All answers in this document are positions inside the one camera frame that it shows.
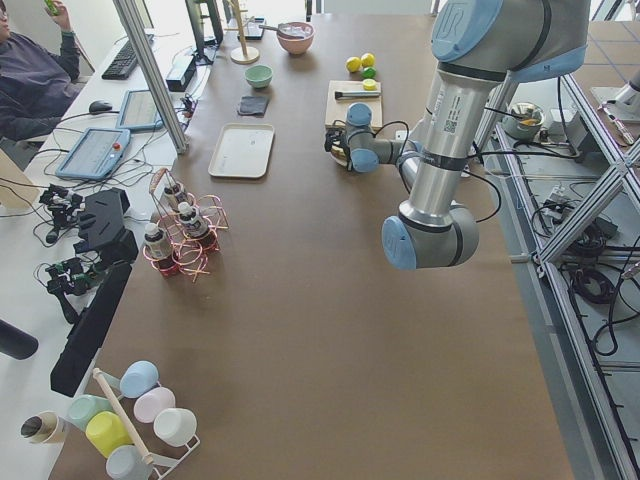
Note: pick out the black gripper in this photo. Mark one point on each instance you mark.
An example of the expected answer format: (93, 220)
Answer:
(332, 141)

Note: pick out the bread slice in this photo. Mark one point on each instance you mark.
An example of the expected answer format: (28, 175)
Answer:
(338, 153)

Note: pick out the white plate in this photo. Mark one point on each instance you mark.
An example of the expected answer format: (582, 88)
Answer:
(344, 164)

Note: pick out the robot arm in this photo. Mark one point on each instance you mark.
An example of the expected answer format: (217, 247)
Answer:
(478, 45)

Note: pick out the cream rabbit tray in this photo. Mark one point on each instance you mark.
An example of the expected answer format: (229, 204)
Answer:
(242, 151)

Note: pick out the wooden cutting board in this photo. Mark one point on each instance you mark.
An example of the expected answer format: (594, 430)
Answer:
(338, 110)

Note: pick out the steel cylinder muddler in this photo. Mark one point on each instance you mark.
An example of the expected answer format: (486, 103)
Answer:
(339, 95)

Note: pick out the half lemon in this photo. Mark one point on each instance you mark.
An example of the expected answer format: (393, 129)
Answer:
(369, 84)

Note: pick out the green lime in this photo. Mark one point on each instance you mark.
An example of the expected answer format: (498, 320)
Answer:
(369, 73)

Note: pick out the yellow lemon outer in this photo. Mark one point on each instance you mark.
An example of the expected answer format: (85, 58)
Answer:
(353, 64)

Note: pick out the yellow lemon near lime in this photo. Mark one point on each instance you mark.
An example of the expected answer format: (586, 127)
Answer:
(367, 60)

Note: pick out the grey folded cloth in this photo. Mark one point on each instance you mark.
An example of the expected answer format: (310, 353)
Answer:
(253, 106)

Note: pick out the green bowl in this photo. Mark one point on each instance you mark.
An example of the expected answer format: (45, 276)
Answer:
(259, 76)

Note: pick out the pink bowl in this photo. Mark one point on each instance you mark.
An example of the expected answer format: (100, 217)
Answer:
(298, 46)

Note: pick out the wooden mug tree stand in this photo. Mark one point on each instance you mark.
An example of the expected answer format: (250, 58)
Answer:
(244, 54)

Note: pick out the metal ice scoop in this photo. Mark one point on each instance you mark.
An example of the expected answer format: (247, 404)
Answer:
(272, 28)

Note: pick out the steel bowl with items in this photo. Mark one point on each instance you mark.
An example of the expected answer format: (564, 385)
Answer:
(523, 121)

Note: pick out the teach pendant far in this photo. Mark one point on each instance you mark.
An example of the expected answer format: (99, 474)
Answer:
(138, 112)

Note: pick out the teach pendant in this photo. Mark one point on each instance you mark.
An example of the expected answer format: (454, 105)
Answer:
(138, 112)
(95, 155)

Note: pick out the black keyboard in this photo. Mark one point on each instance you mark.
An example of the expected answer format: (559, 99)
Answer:
(122, 65)

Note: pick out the black computer mouse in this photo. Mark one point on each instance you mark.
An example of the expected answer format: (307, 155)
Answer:
(100, 106)

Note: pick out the teach pendant near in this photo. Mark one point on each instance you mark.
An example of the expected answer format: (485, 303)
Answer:
(95, 155)

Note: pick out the seated person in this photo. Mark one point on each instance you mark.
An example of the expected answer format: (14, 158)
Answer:
(37, 86)

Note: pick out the black bar device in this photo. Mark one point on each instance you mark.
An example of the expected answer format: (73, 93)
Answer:
(88, 335)

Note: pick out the blue cup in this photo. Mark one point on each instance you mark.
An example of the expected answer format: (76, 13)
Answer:
(139, 378)

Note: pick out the pink cup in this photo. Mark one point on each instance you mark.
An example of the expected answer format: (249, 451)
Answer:
(149, 405)

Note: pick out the white cup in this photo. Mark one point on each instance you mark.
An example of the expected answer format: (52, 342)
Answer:
(175, 426)

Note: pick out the yellow cup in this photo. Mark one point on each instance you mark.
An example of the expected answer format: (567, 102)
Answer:
(106, 432)

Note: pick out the mint cup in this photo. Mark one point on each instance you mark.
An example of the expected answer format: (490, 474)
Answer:
(84, 408)

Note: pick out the white cup rack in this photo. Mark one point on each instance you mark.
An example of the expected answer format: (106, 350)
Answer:
(162, 457)

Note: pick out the grey-blue cup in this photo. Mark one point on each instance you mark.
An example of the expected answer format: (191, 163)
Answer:
(125, 463)

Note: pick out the paper cup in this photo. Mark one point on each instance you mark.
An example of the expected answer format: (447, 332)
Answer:
(44, 428)

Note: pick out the copper wire bottle rack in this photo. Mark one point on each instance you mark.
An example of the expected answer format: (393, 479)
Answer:
(190, 256)

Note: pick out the aluminium frame post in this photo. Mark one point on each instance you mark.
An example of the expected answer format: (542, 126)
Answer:
(131, 21)

